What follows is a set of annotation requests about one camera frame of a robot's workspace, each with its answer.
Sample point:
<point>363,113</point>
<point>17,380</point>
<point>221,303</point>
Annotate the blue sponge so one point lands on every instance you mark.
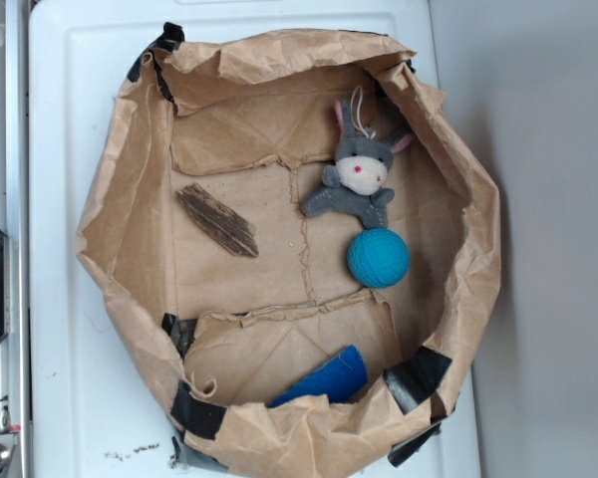
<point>339,378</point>

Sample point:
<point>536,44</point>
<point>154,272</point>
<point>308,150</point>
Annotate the brown paper bag bin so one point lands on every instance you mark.
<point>217,337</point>

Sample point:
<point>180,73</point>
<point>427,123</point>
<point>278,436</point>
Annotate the brown wood bark piece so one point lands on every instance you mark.
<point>220,222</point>

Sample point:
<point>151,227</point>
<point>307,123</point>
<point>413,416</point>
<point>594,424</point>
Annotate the blue rubber ball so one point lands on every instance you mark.
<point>378,258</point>

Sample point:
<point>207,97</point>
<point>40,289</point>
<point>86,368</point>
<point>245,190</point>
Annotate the grey plush donkey toy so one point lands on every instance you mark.
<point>355,182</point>

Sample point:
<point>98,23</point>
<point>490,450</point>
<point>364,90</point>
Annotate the white plastic tray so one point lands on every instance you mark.
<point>92,414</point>

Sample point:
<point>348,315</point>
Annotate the aluminium frame rail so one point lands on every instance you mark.
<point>15,394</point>

